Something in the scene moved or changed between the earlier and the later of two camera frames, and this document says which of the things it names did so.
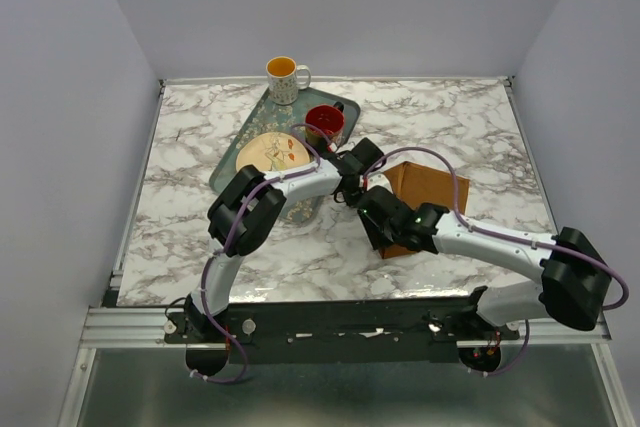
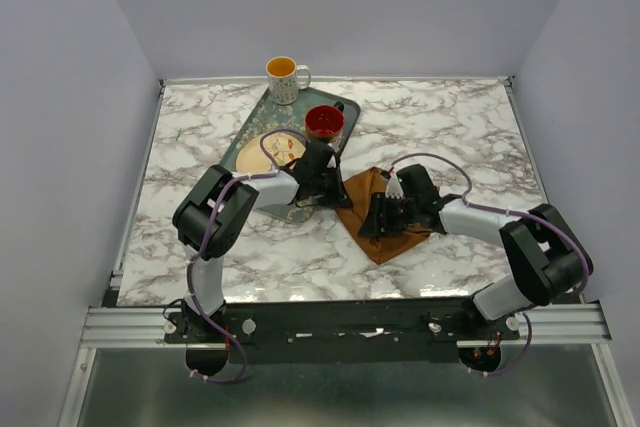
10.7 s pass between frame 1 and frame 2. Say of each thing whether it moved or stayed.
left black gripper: moved
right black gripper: moved
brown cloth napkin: moved
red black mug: stayed
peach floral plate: stayed
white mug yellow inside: stayed
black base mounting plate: stayed
